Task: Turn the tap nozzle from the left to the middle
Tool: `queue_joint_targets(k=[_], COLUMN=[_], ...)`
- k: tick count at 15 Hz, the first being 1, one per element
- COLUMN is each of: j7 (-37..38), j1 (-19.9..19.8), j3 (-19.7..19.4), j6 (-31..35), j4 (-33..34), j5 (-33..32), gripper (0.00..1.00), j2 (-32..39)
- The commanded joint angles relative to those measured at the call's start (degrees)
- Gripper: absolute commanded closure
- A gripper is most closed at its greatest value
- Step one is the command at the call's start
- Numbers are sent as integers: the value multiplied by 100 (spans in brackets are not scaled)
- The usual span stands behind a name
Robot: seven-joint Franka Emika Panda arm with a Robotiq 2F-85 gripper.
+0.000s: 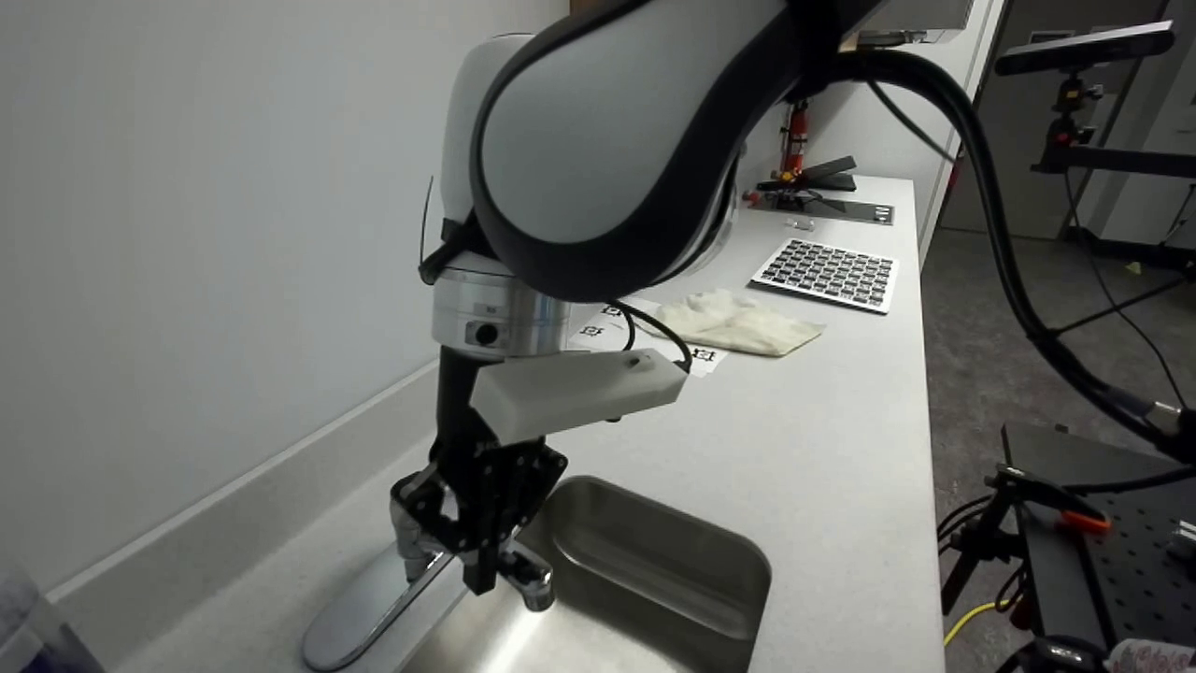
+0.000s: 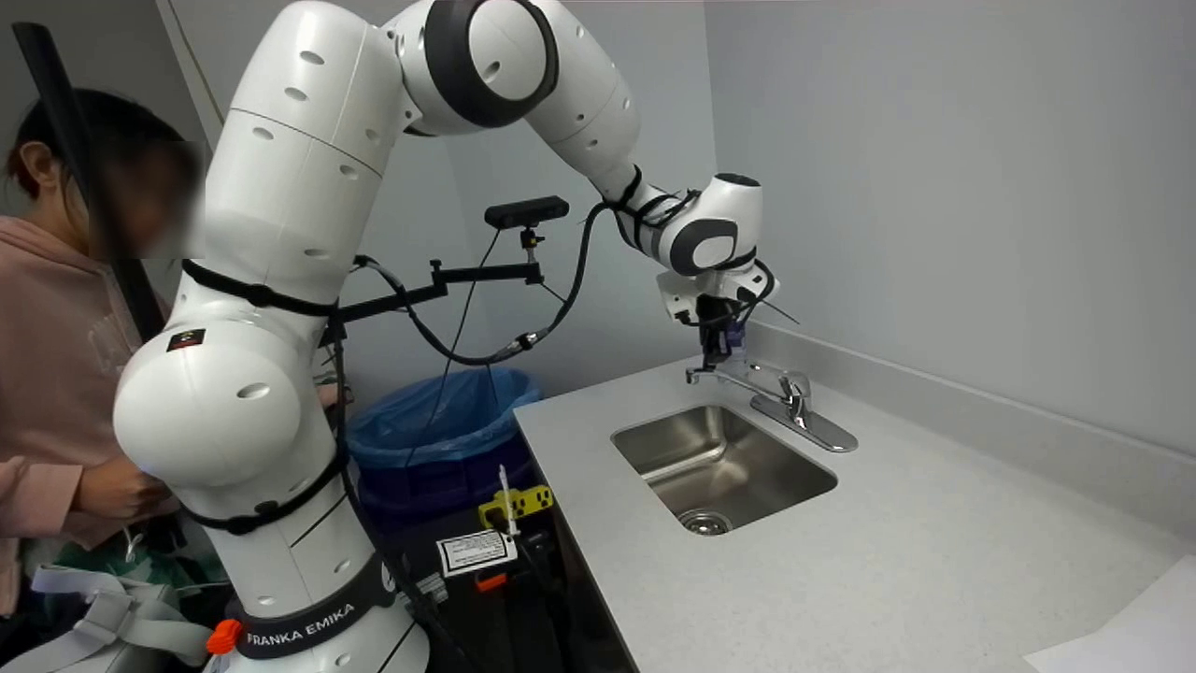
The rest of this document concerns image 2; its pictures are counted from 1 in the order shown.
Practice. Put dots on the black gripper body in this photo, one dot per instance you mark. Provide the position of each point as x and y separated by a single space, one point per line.
719 321

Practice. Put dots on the chrome tap spout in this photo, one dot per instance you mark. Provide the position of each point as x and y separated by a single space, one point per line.
753 372

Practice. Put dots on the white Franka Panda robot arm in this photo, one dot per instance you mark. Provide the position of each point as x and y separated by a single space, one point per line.
299 189

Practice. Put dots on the chrome tap base with lever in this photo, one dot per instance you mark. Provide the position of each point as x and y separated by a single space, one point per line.
807 422

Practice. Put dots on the stainless steel sink basin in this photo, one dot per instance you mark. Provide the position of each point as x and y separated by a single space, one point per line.
723 467

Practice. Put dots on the bin with blue liner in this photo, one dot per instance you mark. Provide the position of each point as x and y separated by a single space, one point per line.
434 422

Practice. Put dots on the black equipment cabinet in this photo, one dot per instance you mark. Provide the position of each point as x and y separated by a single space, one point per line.
546 610

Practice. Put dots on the orange knob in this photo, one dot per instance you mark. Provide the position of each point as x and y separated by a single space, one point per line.
223 638

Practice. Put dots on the green patterned cloth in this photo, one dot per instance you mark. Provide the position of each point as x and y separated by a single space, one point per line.
173 554

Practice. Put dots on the person in pink sweater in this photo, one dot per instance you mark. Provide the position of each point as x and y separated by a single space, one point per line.
51 349

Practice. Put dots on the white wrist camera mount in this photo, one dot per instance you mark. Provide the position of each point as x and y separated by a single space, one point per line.
677 293

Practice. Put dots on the black exterior camera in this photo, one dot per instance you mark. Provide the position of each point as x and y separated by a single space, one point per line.
523 210

